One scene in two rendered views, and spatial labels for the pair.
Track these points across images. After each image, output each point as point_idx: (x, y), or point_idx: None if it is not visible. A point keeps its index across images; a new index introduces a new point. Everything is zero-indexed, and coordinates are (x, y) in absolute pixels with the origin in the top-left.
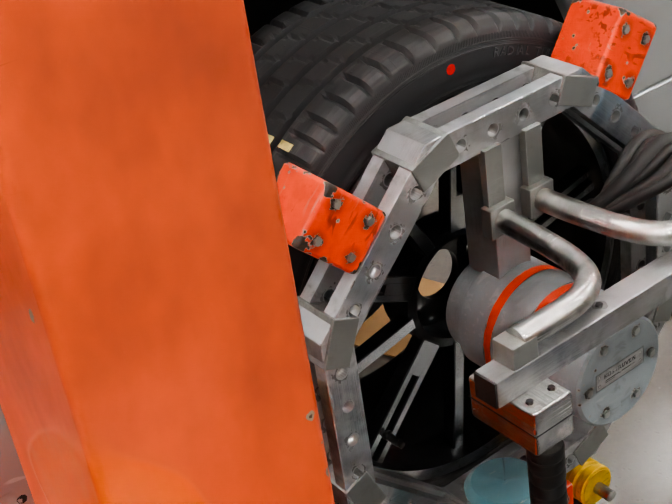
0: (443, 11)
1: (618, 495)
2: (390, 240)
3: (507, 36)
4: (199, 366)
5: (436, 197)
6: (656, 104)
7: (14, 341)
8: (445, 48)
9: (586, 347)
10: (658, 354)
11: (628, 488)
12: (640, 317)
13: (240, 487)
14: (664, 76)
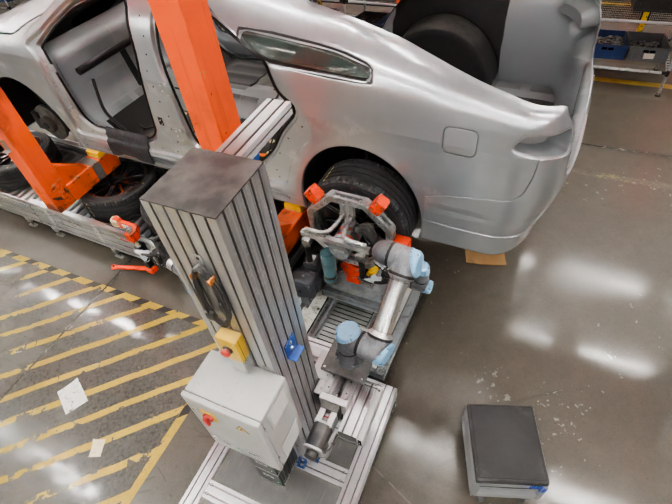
0: (363, 178)
1: (442, 302)
2: (320, 204)
3: (365, 190)
4: None
5: (545, 220)
6: (440, 228)
7: None
8: (350, 184)
9: (318, 239)
10: (503, 294)
11: (446, 303)
12: (330, 243)
13: None
14: (443, 224)
